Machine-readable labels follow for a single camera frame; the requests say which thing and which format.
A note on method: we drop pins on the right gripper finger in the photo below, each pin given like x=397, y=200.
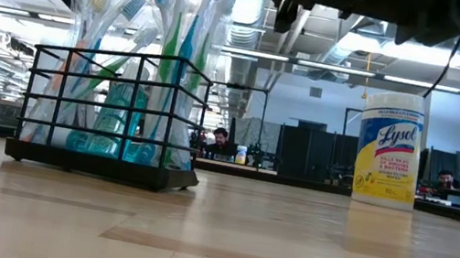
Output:
x=285, y=17

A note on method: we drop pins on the clear plastic cup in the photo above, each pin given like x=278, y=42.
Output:
x=133, y=5

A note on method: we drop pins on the yellow blue disinfecting wipes canister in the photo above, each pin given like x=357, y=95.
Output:
x=389, y=149

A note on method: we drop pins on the large grey-capped mouthwash bottle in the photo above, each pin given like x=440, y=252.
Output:
x=113, y=120

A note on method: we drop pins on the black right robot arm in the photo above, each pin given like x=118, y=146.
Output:
x=438, y=14

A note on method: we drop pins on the long ceiling light strip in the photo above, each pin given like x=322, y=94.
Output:
x=314, y=63

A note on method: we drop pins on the white building column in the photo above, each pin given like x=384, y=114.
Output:
x=40, y=82

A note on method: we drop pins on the black partition panels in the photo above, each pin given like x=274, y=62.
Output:
x=309, y=153

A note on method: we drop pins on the person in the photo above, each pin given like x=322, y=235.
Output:
x=222, y=144
x=446, y=182

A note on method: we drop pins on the small background wipes canister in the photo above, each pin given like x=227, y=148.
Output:
x=241, y=155

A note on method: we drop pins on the straight silver ceiling duct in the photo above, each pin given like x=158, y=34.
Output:
x=247, y=34

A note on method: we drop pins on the angled silver ceiling duct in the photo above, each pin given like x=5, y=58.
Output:
x=339, y=53

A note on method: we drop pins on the black background stand frame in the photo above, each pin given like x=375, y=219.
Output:
x=263, y=116

